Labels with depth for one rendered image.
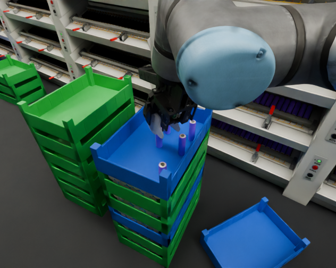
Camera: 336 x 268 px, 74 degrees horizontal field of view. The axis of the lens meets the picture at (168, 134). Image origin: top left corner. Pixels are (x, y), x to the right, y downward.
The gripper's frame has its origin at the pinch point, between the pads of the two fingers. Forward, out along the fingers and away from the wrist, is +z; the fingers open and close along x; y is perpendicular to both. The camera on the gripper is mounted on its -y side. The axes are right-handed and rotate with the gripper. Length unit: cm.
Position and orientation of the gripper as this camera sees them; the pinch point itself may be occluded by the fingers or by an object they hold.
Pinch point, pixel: (158, 127)
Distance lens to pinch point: 58.1
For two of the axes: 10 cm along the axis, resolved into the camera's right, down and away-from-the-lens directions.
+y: 5.3, 7.2, -4.4
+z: -1.4, 5.9, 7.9
